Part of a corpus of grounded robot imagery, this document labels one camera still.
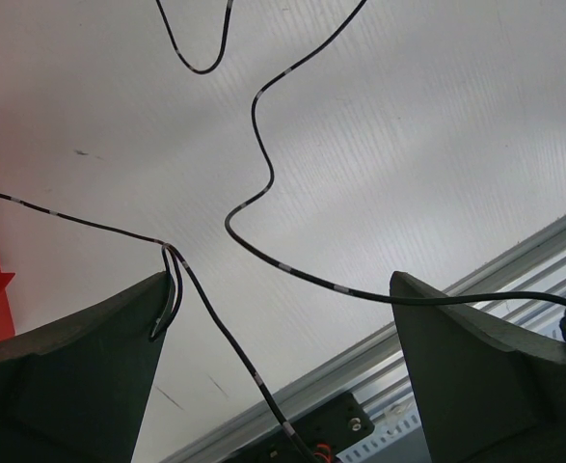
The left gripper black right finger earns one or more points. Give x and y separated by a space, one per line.
486 389

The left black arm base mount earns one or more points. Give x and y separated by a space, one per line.
327 430

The white slotted cable duct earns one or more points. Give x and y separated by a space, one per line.
387 431

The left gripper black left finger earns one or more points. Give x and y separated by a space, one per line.
76 389

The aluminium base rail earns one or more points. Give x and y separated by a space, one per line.
373 369

